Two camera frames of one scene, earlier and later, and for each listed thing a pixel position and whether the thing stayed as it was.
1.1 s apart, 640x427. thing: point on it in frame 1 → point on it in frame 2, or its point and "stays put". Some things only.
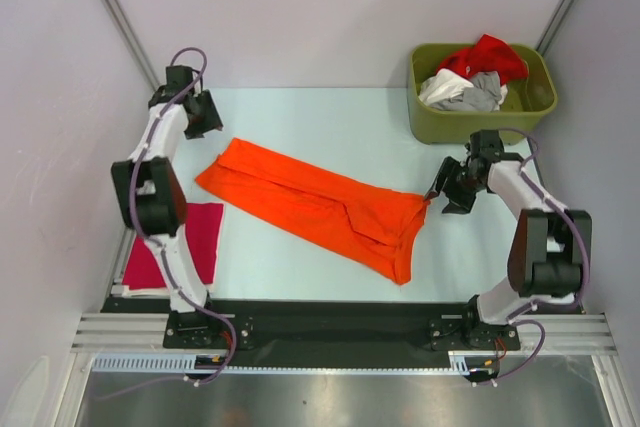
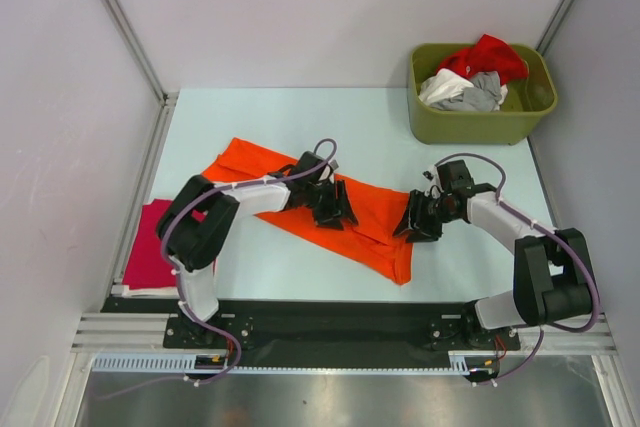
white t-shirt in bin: [443, 85] stays put
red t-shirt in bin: [488, 54] stays put
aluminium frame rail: [146, 331] stays put
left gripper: [213, 120] → [337, 207]
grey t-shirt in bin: [483, 96] stays put
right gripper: [450, 167] → [420, 229]
